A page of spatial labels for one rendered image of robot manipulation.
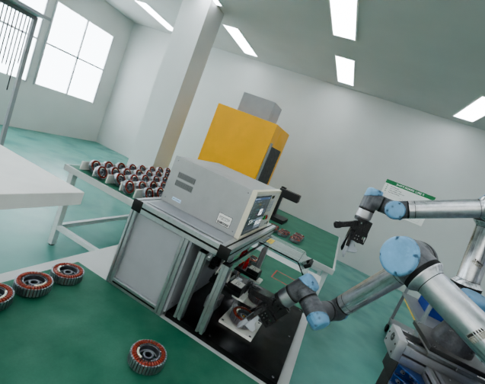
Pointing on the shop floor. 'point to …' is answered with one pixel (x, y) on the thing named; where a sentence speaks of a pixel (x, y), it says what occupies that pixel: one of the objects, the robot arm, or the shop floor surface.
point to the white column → (176, 83)
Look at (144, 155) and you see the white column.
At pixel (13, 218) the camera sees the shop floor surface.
